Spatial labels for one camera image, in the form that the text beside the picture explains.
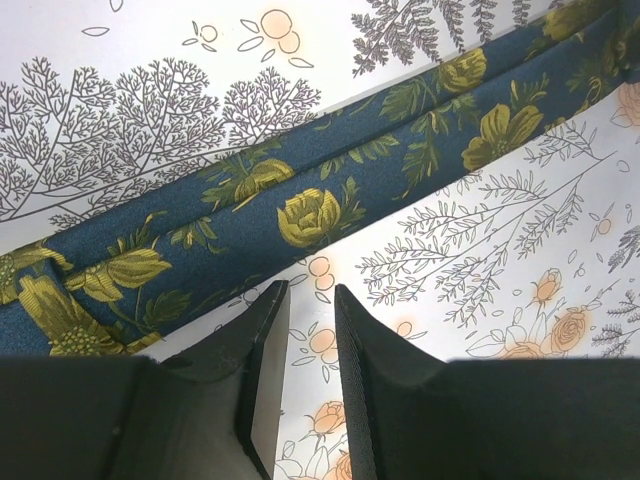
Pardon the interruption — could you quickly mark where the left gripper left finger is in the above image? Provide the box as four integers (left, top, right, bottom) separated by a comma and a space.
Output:
1, 280, 290, 479

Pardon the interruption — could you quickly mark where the navy yellow floral tie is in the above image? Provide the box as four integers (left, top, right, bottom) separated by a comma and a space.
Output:
1, 1, 639, 356

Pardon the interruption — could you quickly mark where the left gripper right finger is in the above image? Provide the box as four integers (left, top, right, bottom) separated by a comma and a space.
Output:
334, 285, 639, 479

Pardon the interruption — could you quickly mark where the floral table mat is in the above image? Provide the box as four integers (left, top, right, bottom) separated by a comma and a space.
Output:
1, 1, 639, 479

